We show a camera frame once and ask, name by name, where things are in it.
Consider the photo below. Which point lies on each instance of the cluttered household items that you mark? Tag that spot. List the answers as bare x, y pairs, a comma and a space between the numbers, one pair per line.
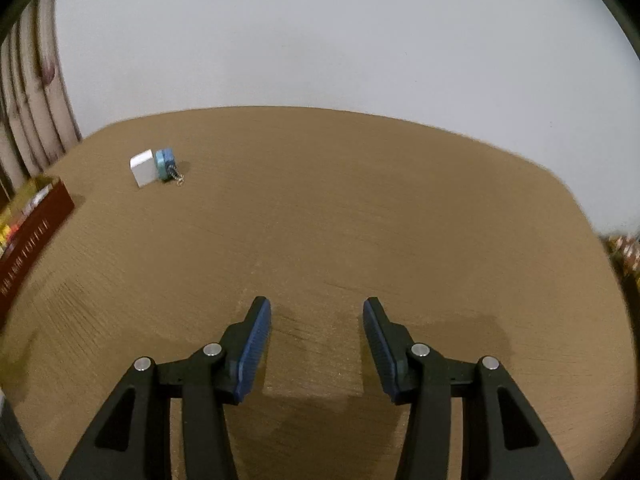
625, 255

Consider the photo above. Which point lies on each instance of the white cube black zigzag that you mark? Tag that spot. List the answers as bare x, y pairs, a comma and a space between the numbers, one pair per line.
144, 170

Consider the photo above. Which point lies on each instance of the blue round tape measure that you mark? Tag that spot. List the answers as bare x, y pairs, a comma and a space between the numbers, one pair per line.
165, 164

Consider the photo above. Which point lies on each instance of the red tin box gold inside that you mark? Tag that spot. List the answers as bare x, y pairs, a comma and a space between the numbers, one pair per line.
35, 240

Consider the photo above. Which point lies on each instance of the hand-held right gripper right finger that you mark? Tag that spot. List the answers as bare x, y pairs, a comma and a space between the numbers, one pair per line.
380, 345

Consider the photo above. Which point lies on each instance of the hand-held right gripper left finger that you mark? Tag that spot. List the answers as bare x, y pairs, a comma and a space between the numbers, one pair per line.
252, 345

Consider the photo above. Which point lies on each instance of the beige patterned curtain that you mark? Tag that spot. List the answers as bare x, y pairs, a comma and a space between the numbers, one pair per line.
35, 85

